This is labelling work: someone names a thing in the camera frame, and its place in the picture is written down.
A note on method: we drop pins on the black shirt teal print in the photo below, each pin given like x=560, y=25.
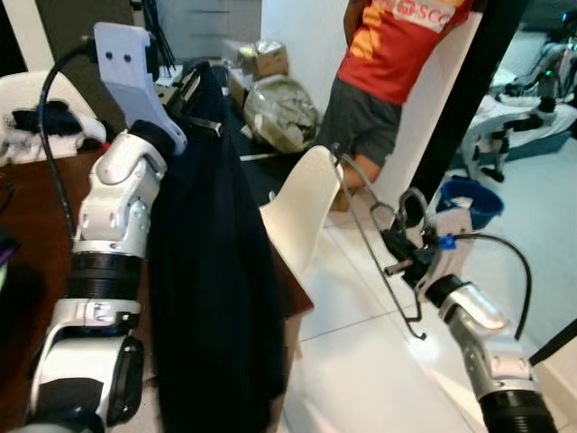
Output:
x=212, y=271

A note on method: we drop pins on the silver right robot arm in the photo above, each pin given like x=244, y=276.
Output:
x=487, y=356

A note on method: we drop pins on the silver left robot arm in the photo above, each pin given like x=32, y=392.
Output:
x=113, y=194

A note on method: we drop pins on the blue bucket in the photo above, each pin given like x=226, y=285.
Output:
x=478, y=207

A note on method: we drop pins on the grey drawer cabinet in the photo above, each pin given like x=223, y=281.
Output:
x=207, y=18

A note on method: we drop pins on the cardboard box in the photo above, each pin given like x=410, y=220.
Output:
x=270, y=61

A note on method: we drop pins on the clear plastic bag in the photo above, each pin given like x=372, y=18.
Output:
x=279, y=113

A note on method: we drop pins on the black folded cloth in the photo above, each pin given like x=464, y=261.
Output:
x=45, y=117

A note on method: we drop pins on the person in red shirt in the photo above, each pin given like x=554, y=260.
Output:
x=397, y=45

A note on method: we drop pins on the grey humanoid robot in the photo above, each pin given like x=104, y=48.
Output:
x=545, y=86

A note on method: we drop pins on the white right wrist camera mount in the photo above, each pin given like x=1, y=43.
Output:
x=453, y=244

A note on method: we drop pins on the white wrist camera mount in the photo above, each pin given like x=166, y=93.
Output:
x=131, y=77
x=453, y=244

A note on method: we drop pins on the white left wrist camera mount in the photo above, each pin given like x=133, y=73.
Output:
x=131, y=77

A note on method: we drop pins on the black door frame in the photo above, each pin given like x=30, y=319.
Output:
x=478, y=81

